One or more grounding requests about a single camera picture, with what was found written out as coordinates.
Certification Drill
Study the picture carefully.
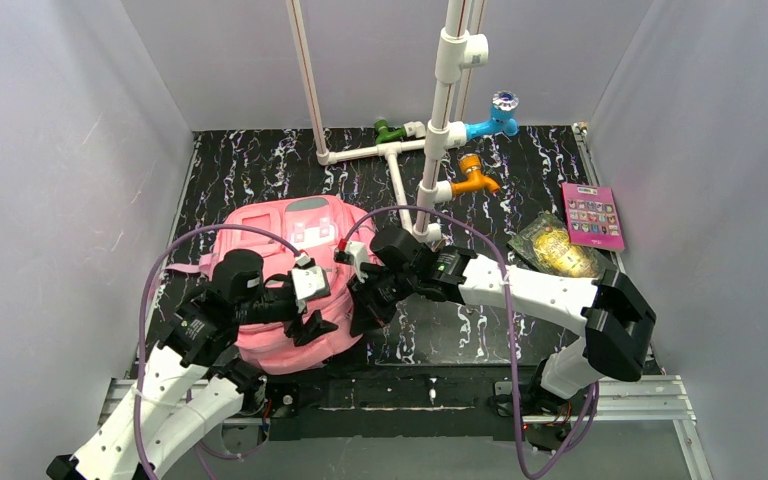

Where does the pink student backpack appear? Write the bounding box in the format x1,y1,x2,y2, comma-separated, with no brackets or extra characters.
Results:
165,195,367,375

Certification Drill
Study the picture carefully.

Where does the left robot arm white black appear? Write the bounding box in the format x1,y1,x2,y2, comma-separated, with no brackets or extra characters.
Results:
46,247,353,479

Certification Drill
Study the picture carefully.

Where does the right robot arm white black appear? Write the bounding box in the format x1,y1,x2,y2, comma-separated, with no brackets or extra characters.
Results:
335,227,656,411

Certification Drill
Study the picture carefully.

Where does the green pipe valve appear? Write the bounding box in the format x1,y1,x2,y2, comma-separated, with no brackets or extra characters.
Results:
373,119,407,144

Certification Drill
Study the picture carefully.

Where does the orange tap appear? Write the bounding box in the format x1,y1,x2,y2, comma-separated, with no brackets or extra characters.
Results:
451,154,500,197

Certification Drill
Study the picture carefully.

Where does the green cover book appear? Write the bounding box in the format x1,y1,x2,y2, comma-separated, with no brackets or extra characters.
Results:
507,211,616,278

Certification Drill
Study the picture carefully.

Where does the blue tap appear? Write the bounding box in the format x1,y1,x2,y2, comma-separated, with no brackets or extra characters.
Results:
465,90,519,141

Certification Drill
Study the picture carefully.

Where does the pink small book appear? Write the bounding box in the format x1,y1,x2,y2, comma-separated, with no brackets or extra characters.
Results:
561,183,625,253

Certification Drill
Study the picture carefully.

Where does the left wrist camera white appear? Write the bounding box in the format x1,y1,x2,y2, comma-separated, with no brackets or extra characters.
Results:
290,252,330,313

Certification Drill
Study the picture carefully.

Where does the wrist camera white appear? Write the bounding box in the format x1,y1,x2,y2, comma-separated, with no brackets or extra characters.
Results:
290,252,330,313
334,239,371,283

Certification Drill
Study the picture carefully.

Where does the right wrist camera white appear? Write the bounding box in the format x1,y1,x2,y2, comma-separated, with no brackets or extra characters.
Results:
334,239,371,283

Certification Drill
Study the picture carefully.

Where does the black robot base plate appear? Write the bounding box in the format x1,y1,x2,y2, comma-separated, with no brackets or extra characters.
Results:
185,360,597,444

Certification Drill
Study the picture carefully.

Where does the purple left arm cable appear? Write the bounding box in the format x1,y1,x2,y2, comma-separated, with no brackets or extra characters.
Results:
133,223,306,480

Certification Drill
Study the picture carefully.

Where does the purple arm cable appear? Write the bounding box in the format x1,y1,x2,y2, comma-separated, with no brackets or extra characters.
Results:
340,205,603,480
133,223,306,480

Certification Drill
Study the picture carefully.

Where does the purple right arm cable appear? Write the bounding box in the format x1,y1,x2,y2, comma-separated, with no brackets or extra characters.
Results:
340,205,603,480

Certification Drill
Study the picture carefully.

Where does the white PVC pipe frame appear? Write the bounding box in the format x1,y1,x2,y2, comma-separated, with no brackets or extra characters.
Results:
286,0,489,243

